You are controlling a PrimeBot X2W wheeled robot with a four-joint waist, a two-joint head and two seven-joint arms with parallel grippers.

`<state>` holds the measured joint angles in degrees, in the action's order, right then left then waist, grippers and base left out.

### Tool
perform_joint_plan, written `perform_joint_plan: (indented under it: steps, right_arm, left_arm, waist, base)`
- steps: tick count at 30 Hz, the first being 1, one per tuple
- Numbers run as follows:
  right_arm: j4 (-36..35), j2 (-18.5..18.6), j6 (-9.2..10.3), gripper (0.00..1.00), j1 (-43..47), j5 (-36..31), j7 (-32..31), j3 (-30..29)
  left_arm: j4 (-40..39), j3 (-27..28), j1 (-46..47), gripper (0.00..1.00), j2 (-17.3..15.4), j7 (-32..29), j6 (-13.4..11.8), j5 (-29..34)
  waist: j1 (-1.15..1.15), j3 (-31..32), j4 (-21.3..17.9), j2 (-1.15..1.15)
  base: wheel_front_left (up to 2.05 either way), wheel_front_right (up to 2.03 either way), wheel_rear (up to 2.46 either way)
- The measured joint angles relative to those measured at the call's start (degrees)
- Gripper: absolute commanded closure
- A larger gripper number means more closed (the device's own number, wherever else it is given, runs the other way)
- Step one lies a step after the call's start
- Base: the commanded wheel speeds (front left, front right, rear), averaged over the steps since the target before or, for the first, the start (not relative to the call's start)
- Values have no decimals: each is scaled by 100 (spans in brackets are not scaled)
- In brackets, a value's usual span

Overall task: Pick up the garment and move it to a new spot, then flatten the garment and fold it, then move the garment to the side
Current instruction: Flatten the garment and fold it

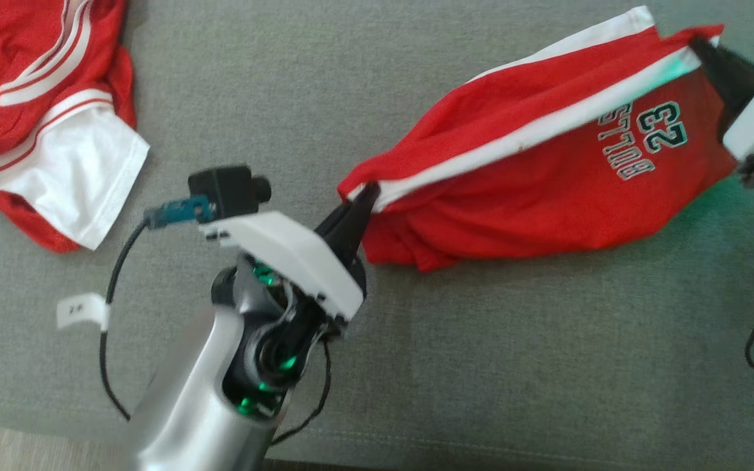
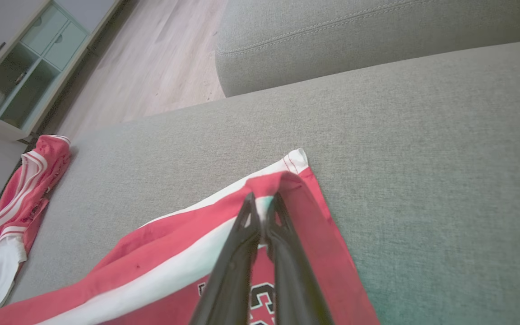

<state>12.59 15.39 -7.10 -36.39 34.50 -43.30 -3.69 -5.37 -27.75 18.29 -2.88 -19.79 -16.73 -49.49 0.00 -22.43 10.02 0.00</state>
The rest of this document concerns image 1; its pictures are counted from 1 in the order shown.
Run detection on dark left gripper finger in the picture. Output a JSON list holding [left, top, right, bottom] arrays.
[[334, 192, 382, 263], [315, 183, 378, 240]]

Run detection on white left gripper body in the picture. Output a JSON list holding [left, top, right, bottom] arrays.
[[199, 211, 366, 321]]

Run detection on teal left camera connector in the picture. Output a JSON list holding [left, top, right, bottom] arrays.
[[144, 196, 215, 230]]

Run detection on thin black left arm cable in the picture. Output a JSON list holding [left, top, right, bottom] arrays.
[[271, 340, 333, 447]]

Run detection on white cable label tag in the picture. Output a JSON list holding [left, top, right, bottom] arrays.
[[56, 292, 111, 332]]

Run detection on grey sofa seat cushion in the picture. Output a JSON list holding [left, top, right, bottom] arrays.
[[0, 0, 754, 471]]

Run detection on red Bulls jersey white sleeves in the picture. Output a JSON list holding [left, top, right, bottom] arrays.
[[0, 0, 151, 254]]

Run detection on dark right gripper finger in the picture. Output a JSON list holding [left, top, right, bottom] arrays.
[[691, 39, 754, 119], [691, 37, 754, 90]]

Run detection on red Bulls basketball shorts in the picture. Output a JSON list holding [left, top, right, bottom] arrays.
[[339, 5, 739, 273]]

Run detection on black left camera cable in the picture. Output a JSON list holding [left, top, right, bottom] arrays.
[[99, 219, 152, 423]]

